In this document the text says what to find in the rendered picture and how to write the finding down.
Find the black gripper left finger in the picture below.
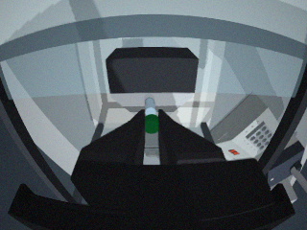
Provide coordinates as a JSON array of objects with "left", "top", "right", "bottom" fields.
[{"left": 76, "top": 109, "right": 145, "bottom": 165}]

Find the grey bench mat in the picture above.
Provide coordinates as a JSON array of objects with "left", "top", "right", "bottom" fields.
[{"left": 288, "top": 108, "right": 307, "bottom": 182}]

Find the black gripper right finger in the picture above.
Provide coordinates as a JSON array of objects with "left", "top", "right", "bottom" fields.
[{"left": 158, "top": 109, "right": 226, "bottom": 165}]

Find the green-capped sample tube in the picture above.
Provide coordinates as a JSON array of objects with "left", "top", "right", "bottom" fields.
[{"left": 144, "top": 94, "right": 158, "bottom": 134}]

